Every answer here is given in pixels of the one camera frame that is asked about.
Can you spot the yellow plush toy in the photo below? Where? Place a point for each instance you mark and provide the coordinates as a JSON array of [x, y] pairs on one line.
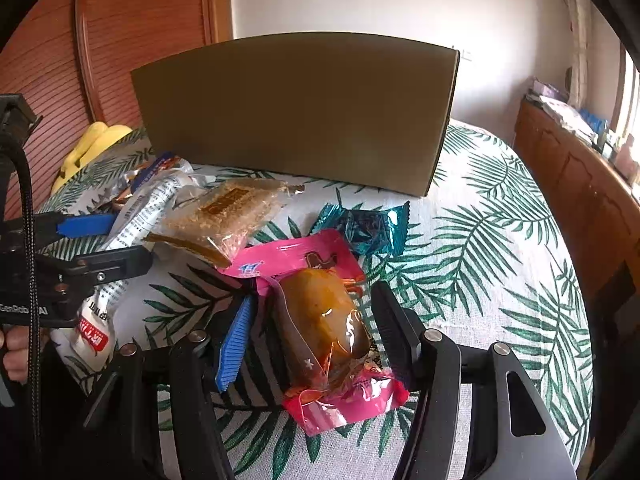
[[95, 145]]

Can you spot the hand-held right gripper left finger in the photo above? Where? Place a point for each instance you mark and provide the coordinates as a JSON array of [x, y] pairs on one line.
[[234, 345]]

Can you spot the white wall switch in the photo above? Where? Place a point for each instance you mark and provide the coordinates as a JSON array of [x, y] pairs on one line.
[[465, 54]]

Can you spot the folded printed cloth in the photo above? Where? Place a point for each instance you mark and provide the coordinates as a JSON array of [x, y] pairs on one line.
[[562, 112]]

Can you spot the orange snack packet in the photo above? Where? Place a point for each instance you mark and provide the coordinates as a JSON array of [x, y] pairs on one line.
[[120, 192]]

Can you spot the purple box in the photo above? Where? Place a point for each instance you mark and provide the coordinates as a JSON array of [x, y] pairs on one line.
[[544, 89]]

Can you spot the leaf print bed sheet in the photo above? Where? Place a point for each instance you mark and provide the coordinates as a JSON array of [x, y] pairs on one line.
[[475, 260]]

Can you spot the wooden slatted headboard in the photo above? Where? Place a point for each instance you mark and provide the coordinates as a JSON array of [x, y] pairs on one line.
[[125, 25]]

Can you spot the pink snack packet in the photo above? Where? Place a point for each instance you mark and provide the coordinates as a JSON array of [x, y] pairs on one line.
[[320, 310]]

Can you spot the long white snack packet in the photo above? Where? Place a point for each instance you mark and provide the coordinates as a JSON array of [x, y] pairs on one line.
[[150, 205]]

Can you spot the person's left hand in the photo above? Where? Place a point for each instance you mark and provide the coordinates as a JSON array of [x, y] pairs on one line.
[[14, 355]]

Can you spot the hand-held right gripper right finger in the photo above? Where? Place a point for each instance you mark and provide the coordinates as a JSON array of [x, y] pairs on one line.
[[395, 327]]

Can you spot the teal candy wrapper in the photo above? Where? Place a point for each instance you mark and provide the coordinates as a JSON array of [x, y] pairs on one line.
[[370, 230]]

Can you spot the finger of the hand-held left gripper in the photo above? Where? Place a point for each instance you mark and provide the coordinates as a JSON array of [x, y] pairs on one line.
[[117, 261], [87, 225]]

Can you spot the clear sesame cake packet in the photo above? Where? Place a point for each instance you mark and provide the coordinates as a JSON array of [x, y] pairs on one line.
[[230, 210]]

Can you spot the blue packets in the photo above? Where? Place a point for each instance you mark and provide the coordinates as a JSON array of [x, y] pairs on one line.
[[596, 124]]

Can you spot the brown cardboard box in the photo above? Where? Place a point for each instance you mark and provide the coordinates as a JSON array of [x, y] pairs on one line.
[[300, 110]]

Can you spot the patterned curtain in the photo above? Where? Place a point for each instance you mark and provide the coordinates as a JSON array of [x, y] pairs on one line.
[[580, 35]]

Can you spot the wooden cabinet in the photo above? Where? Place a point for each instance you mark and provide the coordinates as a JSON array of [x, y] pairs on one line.
[[575, 185]]

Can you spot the window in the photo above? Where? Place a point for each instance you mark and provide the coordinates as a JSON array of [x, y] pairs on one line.
[[631, 105]]

